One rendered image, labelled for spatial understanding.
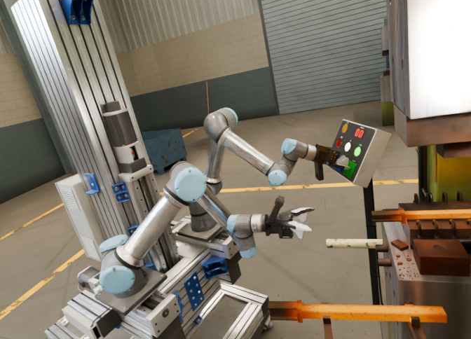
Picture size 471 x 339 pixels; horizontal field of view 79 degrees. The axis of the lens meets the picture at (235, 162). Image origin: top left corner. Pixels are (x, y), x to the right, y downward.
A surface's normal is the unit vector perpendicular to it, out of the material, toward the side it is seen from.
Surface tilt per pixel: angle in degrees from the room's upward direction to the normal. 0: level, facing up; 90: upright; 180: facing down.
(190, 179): 85
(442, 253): 0
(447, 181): 90
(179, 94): 90
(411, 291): 90
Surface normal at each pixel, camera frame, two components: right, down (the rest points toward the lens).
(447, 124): -0.31, 0.35
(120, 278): 0.26, 0.32
